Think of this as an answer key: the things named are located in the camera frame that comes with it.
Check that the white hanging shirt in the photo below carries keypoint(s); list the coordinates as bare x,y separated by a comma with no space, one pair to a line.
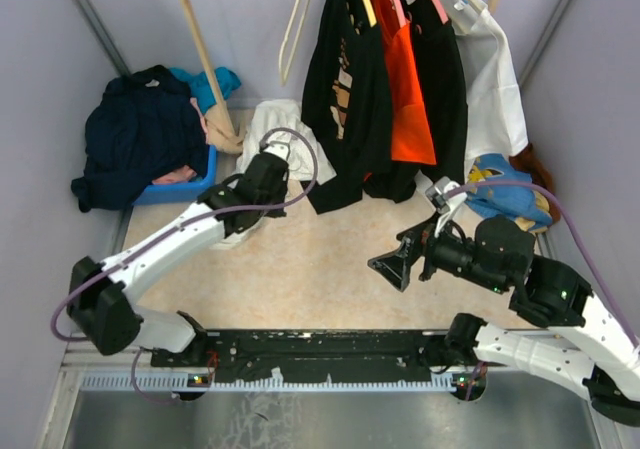
496,121

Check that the brown garment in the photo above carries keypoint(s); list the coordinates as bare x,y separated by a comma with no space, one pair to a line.
540,169

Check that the beige garment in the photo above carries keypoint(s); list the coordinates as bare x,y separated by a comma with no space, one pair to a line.
220,133

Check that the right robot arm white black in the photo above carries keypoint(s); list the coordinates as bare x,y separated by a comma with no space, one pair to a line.
600,364

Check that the black printed hanging shirt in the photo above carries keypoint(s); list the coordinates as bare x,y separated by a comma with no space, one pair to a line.
347,103

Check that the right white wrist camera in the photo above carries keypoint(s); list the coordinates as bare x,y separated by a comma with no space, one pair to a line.
439,194

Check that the beige hanger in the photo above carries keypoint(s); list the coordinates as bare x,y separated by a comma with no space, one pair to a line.
290,41

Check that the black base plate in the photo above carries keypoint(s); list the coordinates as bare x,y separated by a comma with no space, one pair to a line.
362,356

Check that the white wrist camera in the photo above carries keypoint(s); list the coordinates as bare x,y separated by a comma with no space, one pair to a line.
279,149
439,194

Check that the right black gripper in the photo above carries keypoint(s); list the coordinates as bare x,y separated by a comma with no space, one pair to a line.
394,266

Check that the teal garment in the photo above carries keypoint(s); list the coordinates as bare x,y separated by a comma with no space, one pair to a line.
201,89

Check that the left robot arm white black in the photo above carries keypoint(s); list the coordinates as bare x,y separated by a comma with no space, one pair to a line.
108,311

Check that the blue yellow printed garment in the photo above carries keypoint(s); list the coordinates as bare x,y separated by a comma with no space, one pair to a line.
525,206

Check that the pink garment in basket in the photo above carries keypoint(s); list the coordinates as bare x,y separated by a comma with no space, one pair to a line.
183,174

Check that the white t shirt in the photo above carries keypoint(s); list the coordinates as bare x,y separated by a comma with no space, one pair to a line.
276,121

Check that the navy blue garment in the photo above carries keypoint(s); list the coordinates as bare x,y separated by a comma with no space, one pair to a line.
144,128

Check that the blue plastic basket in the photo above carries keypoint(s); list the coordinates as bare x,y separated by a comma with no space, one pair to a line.
183,191

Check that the orange hanging shirt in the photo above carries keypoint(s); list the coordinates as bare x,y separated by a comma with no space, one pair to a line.
411,134

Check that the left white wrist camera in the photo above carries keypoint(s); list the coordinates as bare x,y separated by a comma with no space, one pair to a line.
279,149

